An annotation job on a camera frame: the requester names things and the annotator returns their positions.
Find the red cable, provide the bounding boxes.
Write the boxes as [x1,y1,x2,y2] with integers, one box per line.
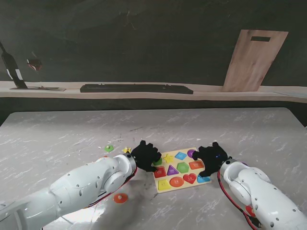
[217,170,261,230]
[87,167,139,209]

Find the dark wine bottle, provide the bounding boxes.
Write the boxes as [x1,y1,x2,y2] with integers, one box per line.
[0,42,28,89]

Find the light wooden shelf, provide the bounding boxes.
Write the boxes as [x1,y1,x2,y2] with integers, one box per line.
[0,80,307,104]

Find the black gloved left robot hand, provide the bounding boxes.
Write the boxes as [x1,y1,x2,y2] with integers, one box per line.
[130,140,162,173]

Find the wooden cutting board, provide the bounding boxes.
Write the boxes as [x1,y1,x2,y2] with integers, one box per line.
[222,29,289,92]

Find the orange oval puzzle piece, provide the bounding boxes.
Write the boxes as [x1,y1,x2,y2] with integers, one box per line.
[113,193,129,204]

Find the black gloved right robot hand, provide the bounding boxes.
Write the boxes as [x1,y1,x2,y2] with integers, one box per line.
[191,141,233,178]

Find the wine glass with red wine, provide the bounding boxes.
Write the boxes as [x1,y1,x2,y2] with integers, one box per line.
[26,51,47,89]

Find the wooden shape puzzle board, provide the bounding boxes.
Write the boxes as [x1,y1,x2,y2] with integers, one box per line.
[153,147,213,194]

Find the long black tray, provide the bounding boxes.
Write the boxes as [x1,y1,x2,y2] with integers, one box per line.
[80,83,194,95]

